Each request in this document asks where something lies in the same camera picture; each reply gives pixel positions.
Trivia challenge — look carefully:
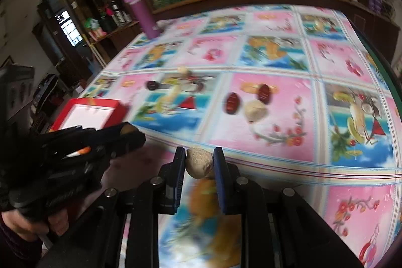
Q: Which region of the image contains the printed fruit tablecloth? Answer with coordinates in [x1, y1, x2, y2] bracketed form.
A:
[78, 4, 402, 268]

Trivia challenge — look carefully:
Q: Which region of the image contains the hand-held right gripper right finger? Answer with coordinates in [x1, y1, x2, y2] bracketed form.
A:
[214, 147, 362, 268]

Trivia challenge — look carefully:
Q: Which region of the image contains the person's left forearm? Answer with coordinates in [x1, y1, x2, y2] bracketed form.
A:
[0, 221, 44, 268]

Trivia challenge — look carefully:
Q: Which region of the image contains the purple water bottle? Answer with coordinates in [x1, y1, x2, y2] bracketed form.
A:
[122, 0, 159, 39]

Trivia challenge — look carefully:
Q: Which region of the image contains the red dried date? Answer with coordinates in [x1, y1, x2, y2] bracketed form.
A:
[258, 84, 272, 104]
[224, 92, 242, 115]

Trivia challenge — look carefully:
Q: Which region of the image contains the person's left hand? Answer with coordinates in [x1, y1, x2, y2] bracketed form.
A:
[0, 208, 70, 243]

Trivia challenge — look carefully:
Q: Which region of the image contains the red box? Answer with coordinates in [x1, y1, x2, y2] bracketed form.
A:
[49, 98, 129, 132]

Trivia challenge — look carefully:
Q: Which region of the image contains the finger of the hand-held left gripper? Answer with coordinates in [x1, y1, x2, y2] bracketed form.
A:
[106, 131, 147, 159]
[95, 122, 138, 140]

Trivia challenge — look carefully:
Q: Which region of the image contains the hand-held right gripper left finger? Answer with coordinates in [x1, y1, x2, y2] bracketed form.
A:
[44, 147, 186, 268]

